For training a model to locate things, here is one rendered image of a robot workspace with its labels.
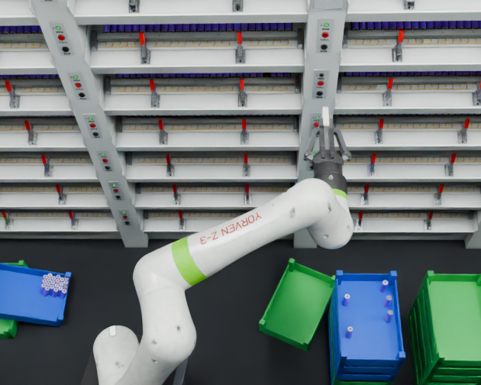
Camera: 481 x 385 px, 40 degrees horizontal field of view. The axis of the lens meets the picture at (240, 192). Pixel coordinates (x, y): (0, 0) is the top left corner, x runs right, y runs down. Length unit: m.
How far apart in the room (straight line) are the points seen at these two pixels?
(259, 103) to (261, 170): 0.37
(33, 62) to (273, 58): 0.68
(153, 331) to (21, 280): 1.30
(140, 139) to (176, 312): 0.81
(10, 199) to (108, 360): 0.95
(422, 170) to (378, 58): 0.60
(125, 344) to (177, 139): 0.68
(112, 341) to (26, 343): 0.84
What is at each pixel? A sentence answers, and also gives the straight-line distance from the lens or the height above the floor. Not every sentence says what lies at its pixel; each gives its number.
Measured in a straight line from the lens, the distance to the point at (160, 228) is 2.69.
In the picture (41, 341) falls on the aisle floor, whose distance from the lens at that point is 2.75.
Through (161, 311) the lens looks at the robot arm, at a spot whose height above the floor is 1.01.
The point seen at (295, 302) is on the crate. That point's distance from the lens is 2.67.
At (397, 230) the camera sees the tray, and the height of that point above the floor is 0.14.
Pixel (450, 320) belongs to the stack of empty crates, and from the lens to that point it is 2.37.
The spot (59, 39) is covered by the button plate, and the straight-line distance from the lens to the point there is 1.90.
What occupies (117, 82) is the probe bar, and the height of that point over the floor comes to 0.93.
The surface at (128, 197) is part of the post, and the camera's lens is 2.49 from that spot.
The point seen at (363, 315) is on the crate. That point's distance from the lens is 2.32.
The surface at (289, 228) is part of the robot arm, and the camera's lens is 1.56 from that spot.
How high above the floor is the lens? 2.45
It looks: 57 degrees down
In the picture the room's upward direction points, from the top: 4 degrees counter-clockwise
